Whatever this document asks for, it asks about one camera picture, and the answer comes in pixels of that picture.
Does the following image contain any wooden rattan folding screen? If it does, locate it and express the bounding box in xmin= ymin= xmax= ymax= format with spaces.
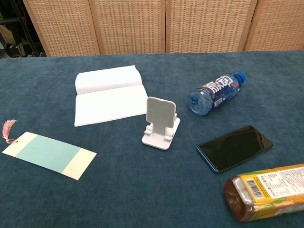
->
xmin=22 ymin=0 xmax=304 ymax=57

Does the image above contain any black smartphone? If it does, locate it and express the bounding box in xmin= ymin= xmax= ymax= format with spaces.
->
xmin=196 ymin=125 xmax=274 ymax=173

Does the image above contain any yellow-label tea bottle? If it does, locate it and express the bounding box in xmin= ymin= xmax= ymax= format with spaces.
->
xmin=223 ymin=163 xmax=304 ymax=222

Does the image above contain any dark teal table cloth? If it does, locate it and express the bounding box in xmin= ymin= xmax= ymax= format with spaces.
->
xmin=0 ymin=50 xmax=304 ymax=228

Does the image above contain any open white notebook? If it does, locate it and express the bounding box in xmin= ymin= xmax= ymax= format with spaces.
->
xmin=74 ymin=65 xmax=148 ymax=127

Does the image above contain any white folding phone stand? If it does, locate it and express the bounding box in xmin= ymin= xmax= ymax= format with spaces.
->
xmin=142 ymin=96 xmax=181 ymax=151

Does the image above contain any teal cream bookmark with tassel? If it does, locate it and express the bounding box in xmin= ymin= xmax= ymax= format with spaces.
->
xmin=1 ymin=119 xmax=97 ymax=181

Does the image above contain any blue sports drink bottle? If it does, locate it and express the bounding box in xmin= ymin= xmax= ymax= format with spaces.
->
xmin=189 ymin=71 xmax=247 ymax=116

